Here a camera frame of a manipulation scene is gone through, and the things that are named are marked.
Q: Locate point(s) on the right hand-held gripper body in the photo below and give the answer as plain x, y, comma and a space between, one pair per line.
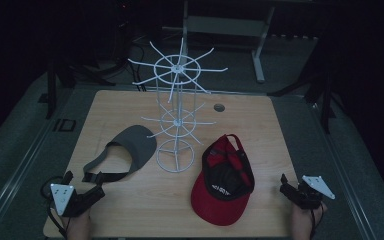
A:
313, 193

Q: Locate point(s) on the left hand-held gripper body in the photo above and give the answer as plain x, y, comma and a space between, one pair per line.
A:
62, 196

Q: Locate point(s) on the white metal frame desk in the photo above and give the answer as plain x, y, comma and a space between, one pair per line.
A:
226, 26

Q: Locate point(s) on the black metal stand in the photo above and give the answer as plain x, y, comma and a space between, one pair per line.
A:
326, 103
51, 90

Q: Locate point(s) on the black floor bracket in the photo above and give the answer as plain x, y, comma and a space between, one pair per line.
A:
65, 125

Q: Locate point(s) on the person's right hand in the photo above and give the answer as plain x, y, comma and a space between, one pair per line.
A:
303, 223

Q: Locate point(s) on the person's left hand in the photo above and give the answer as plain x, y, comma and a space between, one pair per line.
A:
78, 228

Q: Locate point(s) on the red baseball cap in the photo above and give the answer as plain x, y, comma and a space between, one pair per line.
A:
213, 206

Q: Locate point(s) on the grey sun visor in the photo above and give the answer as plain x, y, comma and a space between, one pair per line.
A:
138, 144

